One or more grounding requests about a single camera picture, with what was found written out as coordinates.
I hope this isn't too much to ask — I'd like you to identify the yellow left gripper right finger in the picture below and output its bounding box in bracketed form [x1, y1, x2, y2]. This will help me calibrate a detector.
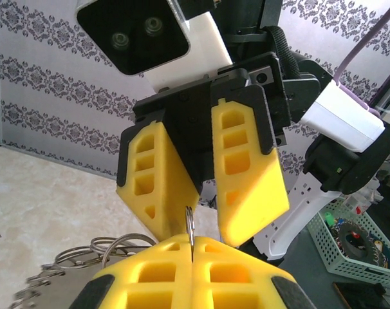
[192, 236, 317, 309]

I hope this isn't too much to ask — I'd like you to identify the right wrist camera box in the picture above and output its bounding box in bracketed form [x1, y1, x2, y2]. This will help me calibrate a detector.
[74, 0, 234, 95]

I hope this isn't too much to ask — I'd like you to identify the metal disc with keyrings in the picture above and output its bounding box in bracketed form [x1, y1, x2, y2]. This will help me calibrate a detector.
[14, 205, 196, 309]

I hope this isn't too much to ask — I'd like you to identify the black tape roll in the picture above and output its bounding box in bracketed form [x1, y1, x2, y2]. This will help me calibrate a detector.
[338, 221, 389, 268]

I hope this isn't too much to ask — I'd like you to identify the green perforated plastic basket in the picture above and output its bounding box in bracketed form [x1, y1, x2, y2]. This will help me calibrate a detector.
[306, 196, 390, 287]

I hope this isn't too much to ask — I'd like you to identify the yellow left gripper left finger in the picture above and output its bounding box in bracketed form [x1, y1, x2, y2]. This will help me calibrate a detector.
[73, 233, 194, 309]

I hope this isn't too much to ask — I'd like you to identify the black flat device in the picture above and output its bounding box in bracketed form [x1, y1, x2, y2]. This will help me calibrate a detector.
[331, 281, 390, 309]

